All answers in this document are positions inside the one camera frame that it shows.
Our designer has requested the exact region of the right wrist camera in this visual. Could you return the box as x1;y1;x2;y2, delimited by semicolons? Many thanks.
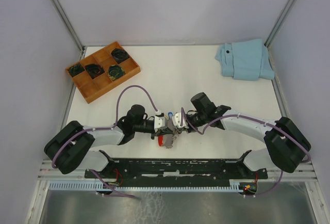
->
171;113;188;129

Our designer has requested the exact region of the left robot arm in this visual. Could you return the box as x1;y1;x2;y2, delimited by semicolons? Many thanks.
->
44;104;173;178

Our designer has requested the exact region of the light blue folded cloth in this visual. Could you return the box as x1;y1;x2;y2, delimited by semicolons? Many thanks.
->
215;39;275;81

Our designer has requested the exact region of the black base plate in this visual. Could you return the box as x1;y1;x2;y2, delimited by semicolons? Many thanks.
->
97;158;268;188

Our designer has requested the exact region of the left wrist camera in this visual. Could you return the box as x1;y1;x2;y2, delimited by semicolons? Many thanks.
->
154;110;167;131

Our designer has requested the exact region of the metal key holder red handle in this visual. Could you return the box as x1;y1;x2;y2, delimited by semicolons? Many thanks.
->
158;120;177;149

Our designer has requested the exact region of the grey cable duct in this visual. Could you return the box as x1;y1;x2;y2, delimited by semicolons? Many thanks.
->
48;179;256;191

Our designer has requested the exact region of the black green rolled band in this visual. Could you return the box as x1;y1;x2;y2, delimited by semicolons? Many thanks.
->
107;65;125;81

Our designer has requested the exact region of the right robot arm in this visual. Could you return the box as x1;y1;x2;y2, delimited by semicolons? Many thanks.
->
172;92;311;178

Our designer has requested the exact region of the black rolled band back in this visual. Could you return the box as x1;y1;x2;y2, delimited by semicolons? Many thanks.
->
111;48;129;64

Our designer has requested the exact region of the black yellow rolled band left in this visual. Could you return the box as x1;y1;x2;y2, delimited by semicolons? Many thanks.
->
68;63;84;77

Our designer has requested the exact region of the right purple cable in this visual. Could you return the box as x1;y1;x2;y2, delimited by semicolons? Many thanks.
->
180;107;310;198

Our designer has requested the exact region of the wooden compartment tray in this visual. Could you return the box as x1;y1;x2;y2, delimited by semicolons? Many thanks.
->
65;41;141;104

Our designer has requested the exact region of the black red rolled band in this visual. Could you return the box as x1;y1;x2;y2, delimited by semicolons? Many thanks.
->
85;63;104;79

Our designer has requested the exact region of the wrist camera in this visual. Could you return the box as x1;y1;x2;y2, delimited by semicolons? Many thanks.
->
154;110;167;131
171;113;188;129

